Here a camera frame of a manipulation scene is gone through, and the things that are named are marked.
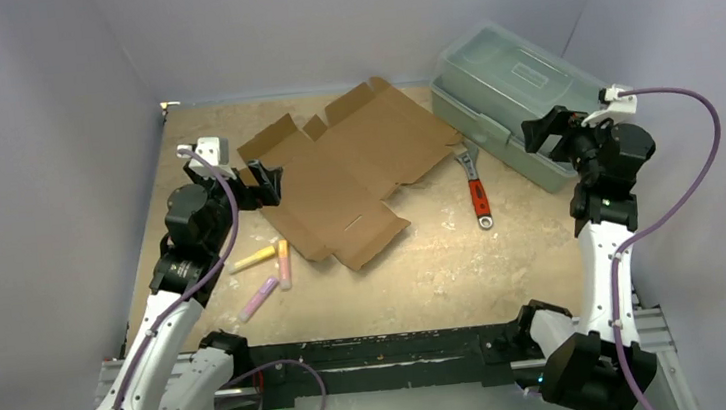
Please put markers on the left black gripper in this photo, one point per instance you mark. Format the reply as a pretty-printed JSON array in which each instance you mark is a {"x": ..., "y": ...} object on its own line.
[{"x": 264, "y": 193}]

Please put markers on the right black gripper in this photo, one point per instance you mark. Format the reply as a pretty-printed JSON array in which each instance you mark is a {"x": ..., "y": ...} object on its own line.
[{"x": 559, "y": 133}]

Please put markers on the brown cardboard box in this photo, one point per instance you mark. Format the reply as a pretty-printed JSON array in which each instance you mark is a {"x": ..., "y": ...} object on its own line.
[{"x": 339, "y": 169}]

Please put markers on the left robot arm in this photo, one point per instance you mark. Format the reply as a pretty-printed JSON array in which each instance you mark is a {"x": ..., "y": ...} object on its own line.
[{"x": 201, "y": 224}]

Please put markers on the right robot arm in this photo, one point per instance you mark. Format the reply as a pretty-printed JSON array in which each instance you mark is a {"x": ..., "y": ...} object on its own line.
[{"x": 596, "y": 361}]

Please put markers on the yellow highlighter marker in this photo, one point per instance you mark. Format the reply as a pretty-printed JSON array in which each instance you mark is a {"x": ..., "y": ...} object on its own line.
[{"x": 259, "y": 256}]

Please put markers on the translucent green plastic toolbox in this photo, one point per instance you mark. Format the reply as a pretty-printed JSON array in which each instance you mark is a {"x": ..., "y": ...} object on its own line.
[{"x": 491, "y": 80}]

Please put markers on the orange pink highlighter marker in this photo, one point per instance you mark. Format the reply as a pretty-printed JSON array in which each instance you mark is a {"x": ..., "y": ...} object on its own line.
[{"x": 284, "y": 264}]

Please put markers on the purple highlighter marker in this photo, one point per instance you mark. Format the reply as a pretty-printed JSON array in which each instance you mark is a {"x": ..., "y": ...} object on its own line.
[{"x": 261, "y": 295}]

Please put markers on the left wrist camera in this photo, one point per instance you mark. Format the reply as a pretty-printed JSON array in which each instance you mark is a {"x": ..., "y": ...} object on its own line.
[{"x": 207, "y": 153}]

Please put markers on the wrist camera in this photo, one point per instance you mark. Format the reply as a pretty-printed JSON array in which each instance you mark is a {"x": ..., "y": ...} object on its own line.
[
  {"x": 618, "y": 104},
  {"x": 207, "y": 153}
]

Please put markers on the red handled adjustable wrench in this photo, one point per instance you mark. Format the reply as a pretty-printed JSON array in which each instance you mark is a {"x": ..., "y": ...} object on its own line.
[{"x": 466, "y": 156}]

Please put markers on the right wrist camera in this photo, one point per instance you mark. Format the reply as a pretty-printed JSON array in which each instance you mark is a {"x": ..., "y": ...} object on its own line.
[{"x": 618, "y": 104}]

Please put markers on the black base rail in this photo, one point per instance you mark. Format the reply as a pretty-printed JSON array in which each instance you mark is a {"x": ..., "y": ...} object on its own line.
[{"x": 488, "y": 355}]

